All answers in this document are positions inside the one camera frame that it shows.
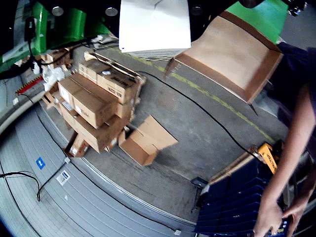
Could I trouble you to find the cardboard carton black print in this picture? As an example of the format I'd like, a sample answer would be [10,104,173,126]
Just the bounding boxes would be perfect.
[97,66,147,105]

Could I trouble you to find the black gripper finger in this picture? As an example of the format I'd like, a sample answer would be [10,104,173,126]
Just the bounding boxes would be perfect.
[48,0,121,41]
[190,0,241,42]

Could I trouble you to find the stacked blue plastic bins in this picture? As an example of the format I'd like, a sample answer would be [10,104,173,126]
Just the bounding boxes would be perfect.
[194,152,282,236]

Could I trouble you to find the white label sticker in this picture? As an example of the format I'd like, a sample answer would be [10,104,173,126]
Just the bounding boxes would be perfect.
[55,169,72,187]

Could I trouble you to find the white carton with cow spots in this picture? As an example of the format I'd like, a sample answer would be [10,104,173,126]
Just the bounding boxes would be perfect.
[118,0,192,61]

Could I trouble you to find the thin black wall cable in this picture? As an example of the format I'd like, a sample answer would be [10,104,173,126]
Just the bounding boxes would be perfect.
[0,158,72,202]

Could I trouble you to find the black floor stand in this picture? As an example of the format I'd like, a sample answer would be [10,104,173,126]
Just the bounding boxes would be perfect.
[189,176,210,213]

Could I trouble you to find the large brown cardboard carton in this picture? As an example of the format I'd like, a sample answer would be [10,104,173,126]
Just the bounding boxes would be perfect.
[57,98,131,154]

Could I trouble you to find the long carton white labels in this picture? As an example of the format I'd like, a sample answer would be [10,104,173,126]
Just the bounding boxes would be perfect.
[56,72,119,130]

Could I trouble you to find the small plain cardboard carton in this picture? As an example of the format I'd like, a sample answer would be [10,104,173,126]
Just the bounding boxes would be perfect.
[78,58,105,85]

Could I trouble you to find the small carton red print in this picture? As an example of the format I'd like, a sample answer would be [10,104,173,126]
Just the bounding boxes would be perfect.
[65,131,90,159]

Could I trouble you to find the green metal machine cabinet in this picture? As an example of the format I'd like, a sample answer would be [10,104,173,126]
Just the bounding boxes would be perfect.
[0,1,110,73]

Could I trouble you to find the handheld controller device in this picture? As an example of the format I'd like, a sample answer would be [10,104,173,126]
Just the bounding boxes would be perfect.
[268,216,290,237]

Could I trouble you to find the person's right forearm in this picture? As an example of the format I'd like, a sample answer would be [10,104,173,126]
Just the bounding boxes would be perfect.
[261,83,316,211]

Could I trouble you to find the open empty cardboard carton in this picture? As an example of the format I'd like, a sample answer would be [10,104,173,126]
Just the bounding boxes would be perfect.
[118,114,179,167]

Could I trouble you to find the person in purple shirt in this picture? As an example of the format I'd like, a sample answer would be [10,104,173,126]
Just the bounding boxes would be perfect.
[270,41,316,159]

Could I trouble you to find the open brown cardboard box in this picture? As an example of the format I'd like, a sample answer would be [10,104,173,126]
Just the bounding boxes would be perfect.
[163,10,284,105]

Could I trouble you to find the wooden pallet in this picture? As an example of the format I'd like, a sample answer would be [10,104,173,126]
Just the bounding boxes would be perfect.
[209,147,258,184]

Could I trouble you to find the person's left hand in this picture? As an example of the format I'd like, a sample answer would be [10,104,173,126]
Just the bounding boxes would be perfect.
[282,200,310,237]

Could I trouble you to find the yellow pallet jack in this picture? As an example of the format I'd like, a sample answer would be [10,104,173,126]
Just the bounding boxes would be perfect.
[248,140,285,175]

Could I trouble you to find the crumpled clear plastic wrap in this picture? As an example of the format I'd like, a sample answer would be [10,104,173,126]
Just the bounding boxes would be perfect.
[40,63,65,92]

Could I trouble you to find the person's right hand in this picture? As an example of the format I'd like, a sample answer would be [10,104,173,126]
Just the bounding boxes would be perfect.
[252,194,285,237]

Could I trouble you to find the blue square sticker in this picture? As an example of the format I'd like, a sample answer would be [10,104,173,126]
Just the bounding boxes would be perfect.
[35,156,47,171]

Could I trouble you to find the black floor cable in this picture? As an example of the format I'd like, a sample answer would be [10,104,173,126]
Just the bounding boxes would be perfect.
[137,70,263,159]

